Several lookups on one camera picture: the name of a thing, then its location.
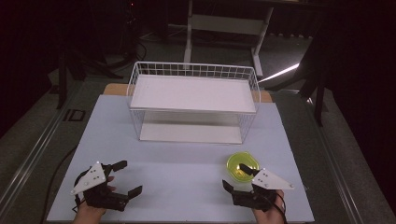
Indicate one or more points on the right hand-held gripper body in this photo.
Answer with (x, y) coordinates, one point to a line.
(271, 182)

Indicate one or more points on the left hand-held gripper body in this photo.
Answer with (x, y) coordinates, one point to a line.
(93, 177)

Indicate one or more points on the green translucent bowl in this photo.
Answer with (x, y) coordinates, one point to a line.
(234, 161)

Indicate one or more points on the person's right hand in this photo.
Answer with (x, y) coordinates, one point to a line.
(270, 217)

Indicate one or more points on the person's left hand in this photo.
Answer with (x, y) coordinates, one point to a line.
(88, 216)

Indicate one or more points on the black floor plate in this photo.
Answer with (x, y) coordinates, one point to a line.
(74, 115)

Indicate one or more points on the black metal stand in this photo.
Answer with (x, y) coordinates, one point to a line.
(319, 99)
(62, 77)

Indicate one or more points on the metal floor rail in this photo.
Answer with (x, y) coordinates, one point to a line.
(337, 171)
(34, 155)

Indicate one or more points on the white desk frame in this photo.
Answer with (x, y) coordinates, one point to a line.
(225, 24)

